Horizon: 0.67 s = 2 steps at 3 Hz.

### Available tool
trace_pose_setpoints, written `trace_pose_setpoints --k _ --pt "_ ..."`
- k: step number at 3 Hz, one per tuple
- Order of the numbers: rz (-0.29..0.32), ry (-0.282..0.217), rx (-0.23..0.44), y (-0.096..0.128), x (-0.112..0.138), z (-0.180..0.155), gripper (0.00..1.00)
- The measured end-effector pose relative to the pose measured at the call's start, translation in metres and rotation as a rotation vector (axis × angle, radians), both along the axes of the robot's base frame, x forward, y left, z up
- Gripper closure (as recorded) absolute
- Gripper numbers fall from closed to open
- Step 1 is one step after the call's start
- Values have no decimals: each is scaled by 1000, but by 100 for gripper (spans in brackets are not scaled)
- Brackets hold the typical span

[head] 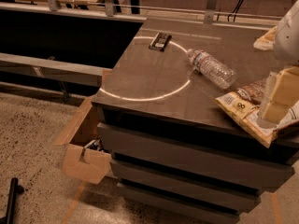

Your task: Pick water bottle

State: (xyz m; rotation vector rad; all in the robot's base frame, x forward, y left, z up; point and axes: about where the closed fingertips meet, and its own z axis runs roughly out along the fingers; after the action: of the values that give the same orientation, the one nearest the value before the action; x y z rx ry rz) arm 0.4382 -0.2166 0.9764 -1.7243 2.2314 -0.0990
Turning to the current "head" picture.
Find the black metal stand leg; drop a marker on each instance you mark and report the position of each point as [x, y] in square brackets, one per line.
[14, 190]

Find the brown and white snack bag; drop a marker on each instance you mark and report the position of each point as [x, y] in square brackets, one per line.
[242, 105]

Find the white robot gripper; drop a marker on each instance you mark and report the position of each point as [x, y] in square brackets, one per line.
[288, 37]

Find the grey metal railing frame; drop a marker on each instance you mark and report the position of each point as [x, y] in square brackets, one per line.
[78, 45]

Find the clear plastic water bottle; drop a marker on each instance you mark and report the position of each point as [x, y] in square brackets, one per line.
[217, 72]

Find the grey drawer cabinet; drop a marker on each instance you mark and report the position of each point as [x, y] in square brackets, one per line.
[177, 150]

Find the open cardboard box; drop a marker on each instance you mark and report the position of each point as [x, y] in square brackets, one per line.
[84, 157]

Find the yellow crumpled snack bag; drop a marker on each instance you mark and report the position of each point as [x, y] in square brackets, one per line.
[266, 41]

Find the black candy bar wrapper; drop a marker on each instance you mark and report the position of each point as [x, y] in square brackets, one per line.
[160, 41]

